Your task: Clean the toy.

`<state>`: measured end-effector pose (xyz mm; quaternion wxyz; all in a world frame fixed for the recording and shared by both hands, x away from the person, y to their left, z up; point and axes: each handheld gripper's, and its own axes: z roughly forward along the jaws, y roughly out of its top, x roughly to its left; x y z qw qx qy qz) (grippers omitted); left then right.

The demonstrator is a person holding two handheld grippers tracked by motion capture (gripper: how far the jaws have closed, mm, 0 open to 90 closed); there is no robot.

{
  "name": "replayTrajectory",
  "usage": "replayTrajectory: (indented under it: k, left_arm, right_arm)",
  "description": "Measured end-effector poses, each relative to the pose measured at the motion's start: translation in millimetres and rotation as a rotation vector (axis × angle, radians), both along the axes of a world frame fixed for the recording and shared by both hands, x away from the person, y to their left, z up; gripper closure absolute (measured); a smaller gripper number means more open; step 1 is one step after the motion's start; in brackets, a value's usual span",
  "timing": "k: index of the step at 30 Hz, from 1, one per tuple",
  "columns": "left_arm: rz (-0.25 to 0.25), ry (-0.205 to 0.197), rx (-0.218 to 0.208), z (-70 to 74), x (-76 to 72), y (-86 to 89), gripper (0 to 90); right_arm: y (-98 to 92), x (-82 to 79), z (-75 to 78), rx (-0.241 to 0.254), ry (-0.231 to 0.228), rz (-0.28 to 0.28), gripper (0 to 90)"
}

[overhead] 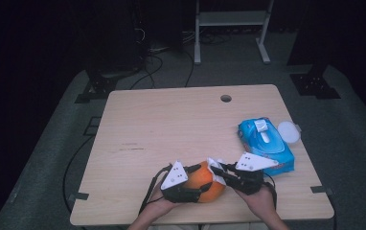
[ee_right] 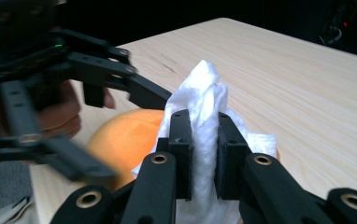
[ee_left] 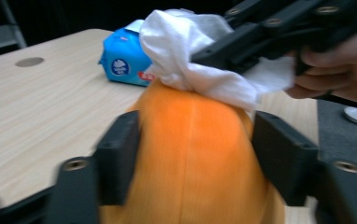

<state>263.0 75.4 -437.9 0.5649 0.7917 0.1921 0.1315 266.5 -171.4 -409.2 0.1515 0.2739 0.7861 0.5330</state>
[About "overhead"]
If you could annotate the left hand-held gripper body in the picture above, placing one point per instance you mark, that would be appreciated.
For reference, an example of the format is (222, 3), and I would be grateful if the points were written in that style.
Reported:
(181, 193)

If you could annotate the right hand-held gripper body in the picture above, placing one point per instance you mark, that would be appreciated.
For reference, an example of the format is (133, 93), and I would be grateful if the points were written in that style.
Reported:
(246, 182)

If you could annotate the orange plush toy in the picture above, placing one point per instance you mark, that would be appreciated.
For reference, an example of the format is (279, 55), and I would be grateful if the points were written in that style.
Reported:
(203, 177)

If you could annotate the white wet wipe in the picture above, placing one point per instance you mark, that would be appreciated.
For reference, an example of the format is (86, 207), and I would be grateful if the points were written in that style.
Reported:
(214, 163)

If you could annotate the blue wet wipe pack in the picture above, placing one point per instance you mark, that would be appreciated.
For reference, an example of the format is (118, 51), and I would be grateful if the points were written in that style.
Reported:
(277, 145)

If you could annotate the person's left hand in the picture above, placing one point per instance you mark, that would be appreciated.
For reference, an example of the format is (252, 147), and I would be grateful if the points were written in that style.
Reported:
(160, 206)

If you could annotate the person's right hand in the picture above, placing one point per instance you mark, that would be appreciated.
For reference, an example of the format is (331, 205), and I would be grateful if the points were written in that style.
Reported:
(259, 204)

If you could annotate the grey tape piece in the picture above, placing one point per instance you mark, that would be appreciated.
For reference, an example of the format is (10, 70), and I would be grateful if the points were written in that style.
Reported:
(79, 196)
(321, 189)

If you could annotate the black stand base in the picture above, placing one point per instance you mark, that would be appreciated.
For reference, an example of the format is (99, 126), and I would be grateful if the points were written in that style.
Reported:
(313, 84)
(101, 86)

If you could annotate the white metal stand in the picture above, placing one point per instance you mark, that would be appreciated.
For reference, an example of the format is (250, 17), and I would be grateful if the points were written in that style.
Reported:
(232, 18)

